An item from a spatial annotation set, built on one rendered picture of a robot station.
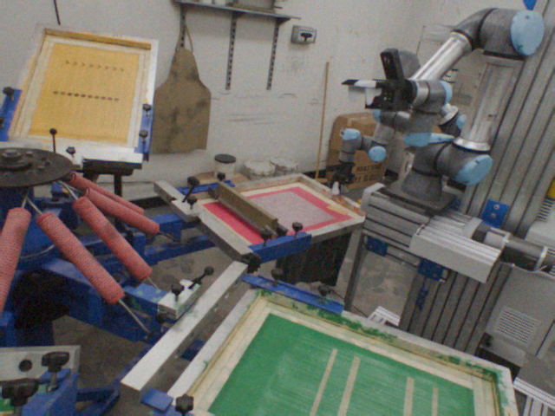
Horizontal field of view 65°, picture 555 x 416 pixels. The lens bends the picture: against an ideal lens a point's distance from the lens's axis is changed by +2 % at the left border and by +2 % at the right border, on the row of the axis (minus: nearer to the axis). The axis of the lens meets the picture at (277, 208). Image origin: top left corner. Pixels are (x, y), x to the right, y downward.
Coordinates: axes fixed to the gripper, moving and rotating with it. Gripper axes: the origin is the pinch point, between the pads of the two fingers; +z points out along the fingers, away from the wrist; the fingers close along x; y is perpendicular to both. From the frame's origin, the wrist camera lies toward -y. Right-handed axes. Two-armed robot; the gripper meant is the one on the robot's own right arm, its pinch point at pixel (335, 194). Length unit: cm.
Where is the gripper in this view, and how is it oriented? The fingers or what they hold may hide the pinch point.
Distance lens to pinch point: 227.9
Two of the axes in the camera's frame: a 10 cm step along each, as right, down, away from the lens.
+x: 7.6, -1.7, 6.3
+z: -1.5, 9.0, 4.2
